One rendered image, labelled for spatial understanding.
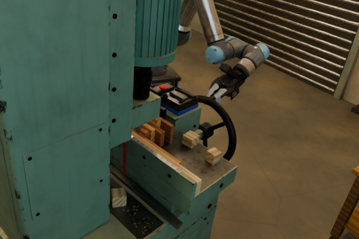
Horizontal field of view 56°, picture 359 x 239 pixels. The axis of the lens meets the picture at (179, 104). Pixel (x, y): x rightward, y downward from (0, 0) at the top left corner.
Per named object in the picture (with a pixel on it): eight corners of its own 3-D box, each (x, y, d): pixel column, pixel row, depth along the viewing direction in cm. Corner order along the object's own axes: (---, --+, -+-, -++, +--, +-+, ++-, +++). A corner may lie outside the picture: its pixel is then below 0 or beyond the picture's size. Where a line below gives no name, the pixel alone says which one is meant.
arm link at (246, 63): (255, 62, 138) (239, 54, 142) (248, 69, 136) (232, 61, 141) (255, 74, 144) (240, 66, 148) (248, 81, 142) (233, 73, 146)
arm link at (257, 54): (255, 51, 152) (271, 59, 147) (239, 66, 148) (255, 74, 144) (255, 38, 145) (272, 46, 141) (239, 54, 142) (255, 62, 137)
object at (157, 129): (163, 145, 106) (165, 131, 103) (159, 147, 104) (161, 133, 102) (116, 113, 119) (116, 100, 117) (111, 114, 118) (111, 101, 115)
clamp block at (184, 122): (200, 129, 121) (203, 107, 117) (173, 143, 112) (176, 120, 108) (170, 112, 129) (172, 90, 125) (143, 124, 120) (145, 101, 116)
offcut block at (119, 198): (126, 206, 96) (126, 196, 94) (112, 207, 95) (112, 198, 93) (124, 196, 99) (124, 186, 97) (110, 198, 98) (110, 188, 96)
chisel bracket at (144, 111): (159, 121, 101) (161, 96, 97) (122, 138, 92) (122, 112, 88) (142, 111, 106) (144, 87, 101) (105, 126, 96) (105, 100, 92)
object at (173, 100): (198, 106, 117) (200, 92, 114) (176, 117, 110) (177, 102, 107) (171, 92, 124) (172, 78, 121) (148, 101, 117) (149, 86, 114)
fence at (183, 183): (194, 197, 88) (197, 181, 85) (190, 200, 87) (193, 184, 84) (69, 103, 121) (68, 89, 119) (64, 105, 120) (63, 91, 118)
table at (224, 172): (252, 168, 110) (256, 153, 107) (188, 217, 89) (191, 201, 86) (131, 95, 144) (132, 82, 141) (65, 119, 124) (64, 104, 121)
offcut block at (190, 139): (181, 143, 108) (182, 134, 106) (188, 138, 110) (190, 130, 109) (190, 149, 106) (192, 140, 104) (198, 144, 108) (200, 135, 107)
